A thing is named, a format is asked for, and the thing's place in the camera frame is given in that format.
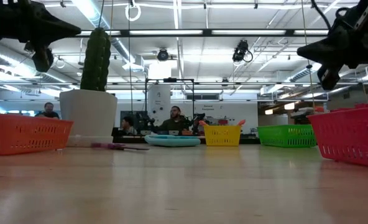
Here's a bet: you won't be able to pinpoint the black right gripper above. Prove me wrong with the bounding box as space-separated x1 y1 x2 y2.
297 26 368 91

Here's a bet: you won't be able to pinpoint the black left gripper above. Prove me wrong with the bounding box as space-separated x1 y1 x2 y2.
0 0 81 73

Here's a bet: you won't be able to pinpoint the person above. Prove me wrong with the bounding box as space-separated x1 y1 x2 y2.
34 101 60 120
155 105 191 133
121 116 139 136

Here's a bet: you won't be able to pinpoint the red plastic bin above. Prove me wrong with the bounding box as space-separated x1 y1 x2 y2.
306 105 368 170

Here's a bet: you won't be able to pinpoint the green plastic bin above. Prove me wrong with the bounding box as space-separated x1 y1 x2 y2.
257 124 318 148

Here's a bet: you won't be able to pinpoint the cactus in white pot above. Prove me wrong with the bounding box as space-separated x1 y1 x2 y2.
58 27 119 147

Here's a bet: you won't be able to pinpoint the orange plastic bin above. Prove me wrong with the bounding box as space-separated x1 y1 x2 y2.
0 113 75 156

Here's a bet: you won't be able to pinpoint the yellow plastic bin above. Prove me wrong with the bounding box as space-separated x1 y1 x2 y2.
203 124 242 147

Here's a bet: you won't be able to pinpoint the blue calculator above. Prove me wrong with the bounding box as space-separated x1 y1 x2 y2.
144 134 202 147

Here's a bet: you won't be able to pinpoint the thin hanging cord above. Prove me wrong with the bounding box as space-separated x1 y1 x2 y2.
300 0 316 125

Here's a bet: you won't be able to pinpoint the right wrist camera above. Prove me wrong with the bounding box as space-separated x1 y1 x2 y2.
335 0 368 32

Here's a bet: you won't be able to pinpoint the white hanging ring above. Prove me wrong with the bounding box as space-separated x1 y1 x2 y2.
124 1 142 22

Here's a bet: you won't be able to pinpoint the black ceiling camera cluster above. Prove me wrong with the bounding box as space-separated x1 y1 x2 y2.
232 39 254 63

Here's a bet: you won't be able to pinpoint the black ceiling dome camera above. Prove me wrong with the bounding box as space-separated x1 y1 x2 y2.
156 48 170 62

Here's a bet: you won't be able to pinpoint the purple handled scissors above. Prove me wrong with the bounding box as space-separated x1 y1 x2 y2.
90 142 150 152

